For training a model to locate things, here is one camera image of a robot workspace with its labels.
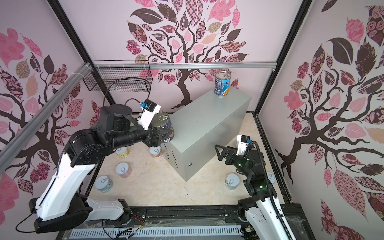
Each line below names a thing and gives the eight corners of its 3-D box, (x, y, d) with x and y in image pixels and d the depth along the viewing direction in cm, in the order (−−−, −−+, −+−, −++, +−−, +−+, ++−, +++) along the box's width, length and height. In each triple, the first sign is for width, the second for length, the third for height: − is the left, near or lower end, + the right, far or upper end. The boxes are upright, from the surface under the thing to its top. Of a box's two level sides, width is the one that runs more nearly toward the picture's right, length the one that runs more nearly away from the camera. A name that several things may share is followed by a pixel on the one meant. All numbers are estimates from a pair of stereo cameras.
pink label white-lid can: (116, 178, 88) (112, 174, 84) (121, 166, 93) (117, 162, 89) (130, 178, 88) (126, 174, 84) (133, 166, 93) (130, 162, 89)
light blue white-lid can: (226, 190, 84) (227, 186, 79) (224, 177, 89) (226, 173, 84) (238, 190, 84) (241, 186, 79) (236, 177, 89) (238, 173, 84)
